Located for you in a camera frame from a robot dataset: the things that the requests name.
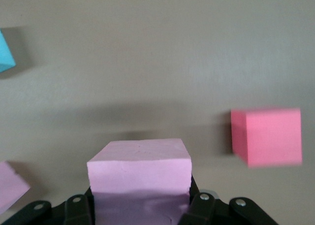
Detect red foam block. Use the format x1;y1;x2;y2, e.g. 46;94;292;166
230;108;303;168

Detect pink foam block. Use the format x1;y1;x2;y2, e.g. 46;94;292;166
0;161;31;215
86;137;192;225

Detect blue foam block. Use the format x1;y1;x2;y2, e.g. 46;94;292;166
0;29;16;72

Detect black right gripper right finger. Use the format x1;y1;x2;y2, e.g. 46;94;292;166
178;175;280;225

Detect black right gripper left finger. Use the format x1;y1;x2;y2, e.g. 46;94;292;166
0;187;95;225

